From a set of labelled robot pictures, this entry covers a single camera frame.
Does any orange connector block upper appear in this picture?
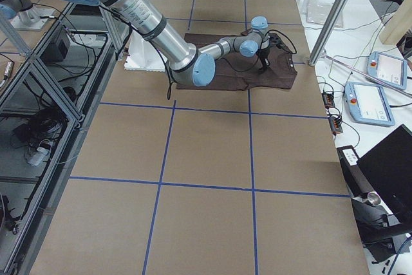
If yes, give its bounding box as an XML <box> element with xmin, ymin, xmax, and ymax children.
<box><xmin>322</xmin><ymin>92</ymin><xmax>335</xmax><ymax>108</ymax></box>

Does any upper teach pendant tablet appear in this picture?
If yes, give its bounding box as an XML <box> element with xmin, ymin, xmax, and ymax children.
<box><xmin>367</xmin><ymin>52</ymin><xmax>408</xmax><ymax>90</ymax></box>

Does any orange connector block lower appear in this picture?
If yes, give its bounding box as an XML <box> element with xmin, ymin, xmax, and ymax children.
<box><xmin>328</xmin><ymin>115</ymin><xmax>343</xmax><ymax>136</ymax></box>

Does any teach pendant tablet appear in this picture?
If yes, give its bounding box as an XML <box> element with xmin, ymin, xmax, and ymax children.
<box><xmin>367</xmin><ymin>52</ymin><xmax>408</xmax><ymax>90</ymax></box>
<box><xmin>344</xmin><ymin>82</ymin><xmax>395</xmax><ymax>127</ymax></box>

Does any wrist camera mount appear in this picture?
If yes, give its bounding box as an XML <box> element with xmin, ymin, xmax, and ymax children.
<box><xmin>270</xmin><ymin>34</ymin><xmax>284</xmax><ymax>49</ymax></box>

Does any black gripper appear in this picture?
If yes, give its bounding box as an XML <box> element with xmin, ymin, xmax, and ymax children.
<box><xmin>259</xmin><ymin>45</ymin><xmax>270</xmax><ymax>72</ymax></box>

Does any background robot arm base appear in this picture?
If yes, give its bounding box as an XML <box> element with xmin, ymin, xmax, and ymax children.
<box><xmin>1</xmin><ymin>0</ymin><xmax>54</xmax><ymax>30</ymax></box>

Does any orange connector block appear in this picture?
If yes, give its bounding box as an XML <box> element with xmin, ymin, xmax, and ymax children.
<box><xmin>322</xmin><ymin>92</ymin><xmax>335</xmax><ymax>108</ymax></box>
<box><xmin>328</xmin><ymin>115</ymin><xmax>343</xmax><ymax>136</ymax></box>

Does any brown t-shirt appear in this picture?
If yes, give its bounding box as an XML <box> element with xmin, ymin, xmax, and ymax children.
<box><xmin>177</xmin><ymin>46</ymin><xmax>297</xmax><ymax>91</ymax></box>

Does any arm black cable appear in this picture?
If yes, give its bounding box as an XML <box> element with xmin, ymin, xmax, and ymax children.
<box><xmin>96</xmin><ymin>4</ymin><xmax>299</xmax><ymax>101</ymax></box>

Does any aluminium frame post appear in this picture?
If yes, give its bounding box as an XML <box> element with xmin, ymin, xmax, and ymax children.
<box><xmin>308</xmin><ymin>0</ymin><xmax>348</xmax><ymax>66</ymax></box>

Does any clear plastic bag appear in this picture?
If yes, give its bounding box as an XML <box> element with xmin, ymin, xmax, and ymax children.
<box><xmin>306</xmin><ymin>0</ymin><xmax>333</xmax><ymax>24</ymax></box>

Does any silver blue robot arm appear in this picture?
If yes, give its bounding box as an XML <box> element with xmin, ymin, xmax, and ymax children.
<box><xmin>65</xmin><ymin>0</ymin><xmax>270</xmax><ymax>87</ymax></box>

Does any black monitor on stand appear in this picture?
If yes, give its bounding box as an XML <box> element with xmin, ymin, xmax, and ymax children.
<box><xmin>337</xmin><ymin>124</ymin><xmax>411</xmax><ymax>262</ymax></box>

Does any lower teach pendant tablet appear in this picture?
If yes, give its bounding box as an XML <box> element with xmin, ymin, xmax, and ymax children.
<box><xmin>344</xmin><ymin>82</ymin><xmax>395</xmax><ymax>127</ymax></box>

